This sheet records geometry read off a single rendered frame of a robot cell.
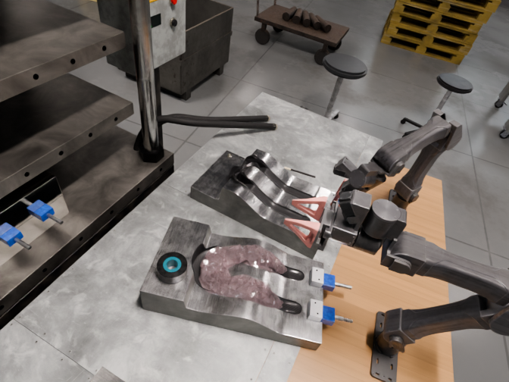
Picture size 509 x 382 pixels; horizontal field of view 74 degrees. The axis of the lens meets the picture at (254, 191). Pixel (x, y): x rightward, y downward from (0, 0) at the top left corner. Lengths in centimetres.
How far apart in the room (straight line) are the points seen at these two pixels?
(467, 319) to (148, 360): 77
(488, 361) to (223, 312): 176
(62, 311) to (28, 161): 42
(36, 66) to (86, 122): 28
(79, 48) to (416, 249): 99
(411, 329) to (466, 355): 138
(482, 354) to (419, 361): 125
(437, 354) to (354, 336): 25
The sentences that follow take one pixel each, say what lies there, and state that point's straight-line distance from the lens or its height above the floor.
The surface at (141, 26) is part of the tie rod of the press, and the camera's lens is 118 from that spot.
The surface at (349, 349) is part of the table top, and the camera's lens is 110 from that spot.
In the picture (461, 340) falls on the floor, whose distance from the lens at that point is 239.
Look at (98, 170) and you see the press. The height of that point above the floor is 78.
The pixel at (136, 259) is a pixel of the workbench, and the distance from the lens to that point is 114.
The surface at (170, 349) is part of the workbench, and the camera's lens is 101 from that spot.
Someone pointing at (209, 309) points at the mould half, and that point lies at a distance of 97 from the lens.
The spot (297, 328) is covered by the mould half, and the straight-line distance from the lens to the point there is 101.
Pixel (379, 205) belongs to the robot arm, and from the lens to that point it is 71.
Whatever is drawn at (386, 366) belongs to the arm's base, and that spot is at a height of 81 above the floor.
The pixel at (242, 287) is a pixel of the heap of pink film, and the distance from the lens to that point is 96.
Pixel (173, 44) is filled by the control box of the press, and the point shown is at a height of 113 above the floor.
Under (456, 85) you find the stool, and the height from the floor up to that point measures 59.
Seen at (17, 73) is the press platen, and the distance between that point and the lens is 103.
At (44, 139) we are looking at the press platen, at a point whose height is 104.
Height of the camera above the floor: 176
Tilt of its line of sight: 45 degrees down
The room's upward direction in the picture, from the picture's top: 12 degrees clockwise
